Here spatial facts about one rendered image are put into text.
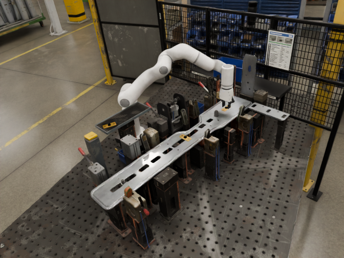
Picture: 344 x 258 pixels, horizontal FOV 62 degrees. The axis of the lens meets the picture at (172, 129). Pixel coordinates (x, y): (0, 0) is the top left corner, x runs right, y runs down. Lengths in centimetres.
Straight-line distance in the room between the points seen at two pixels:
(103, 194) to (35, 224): 60
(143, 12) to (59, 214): 299
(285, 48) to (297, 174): 96
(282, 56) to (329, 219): 145
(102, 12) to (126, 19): 43
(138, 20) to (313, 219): 326
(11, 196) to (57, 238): 161
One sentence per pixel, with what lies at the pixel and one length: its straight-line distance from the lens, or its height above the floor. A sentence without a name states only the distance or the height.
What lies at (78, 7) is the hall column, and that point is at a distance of 953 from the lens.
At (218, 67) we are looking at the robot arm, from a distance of 213.
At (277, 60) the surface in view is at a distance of 250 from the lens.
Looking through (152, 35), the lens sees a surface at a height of 91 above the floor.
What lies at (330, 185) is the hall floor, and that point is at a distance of 320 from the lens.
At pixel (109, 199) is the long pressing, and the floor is 100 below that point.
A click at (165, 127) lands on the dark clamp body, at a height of 104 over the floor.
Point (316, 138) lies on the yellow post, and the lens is 271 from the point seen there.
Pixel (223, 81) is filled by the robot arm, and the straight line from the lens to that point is 207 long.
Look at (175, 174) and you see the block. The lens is 163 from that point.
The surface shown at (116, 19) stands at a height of 110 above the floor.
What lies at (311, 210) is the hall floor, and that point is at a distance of 293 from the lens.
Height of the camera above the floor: 217
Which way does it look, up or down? 36 degrees down
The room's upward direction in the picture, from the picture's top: 6 degrees counter-clockwise
